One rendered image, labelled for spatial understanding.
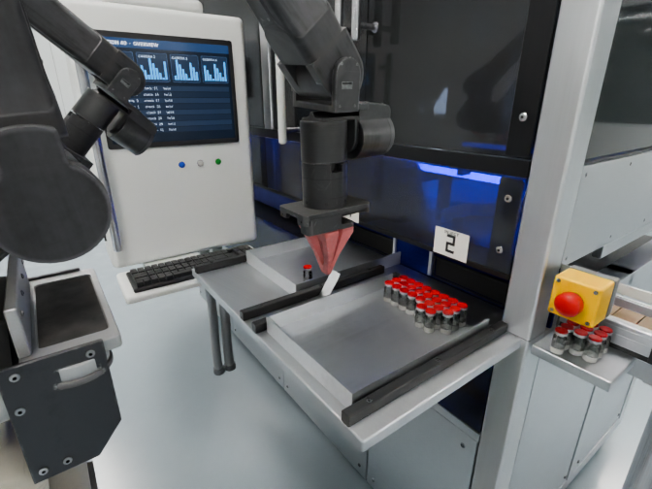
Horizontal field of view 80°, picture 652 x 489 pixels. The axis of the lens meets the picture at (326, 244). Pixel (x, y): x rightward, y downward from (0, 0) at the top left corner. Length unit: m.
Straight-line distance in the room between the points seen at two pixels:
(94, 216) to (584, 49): 0.66
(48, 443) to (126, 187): 0.87
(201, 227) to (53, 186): 1.10
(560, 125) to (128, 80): 0.71
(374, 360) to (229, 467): 1.12
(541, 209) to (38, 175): 0.68
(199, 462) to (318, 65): 1.57
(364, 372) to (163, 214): 0.91
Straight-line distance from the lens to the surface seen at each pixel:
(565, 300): 0.73
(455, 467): 1.14
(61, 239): 0.35
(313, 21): 0.43
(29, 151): 0.33
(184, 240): 1.41
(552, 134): 0.74
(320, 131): 0.46
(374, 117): 0.52
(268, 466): 1.71
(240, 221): 1.45
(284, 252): 1.15
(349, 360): 0.70
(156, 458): 1.84
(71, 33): 0.78
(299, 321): 0.81
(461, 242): 0.85
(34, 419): 0.58
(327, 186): 0.47
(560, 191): 0.74
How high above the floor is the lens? 1.31
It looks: 21 degrees down
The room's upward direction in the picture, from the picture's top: straight up
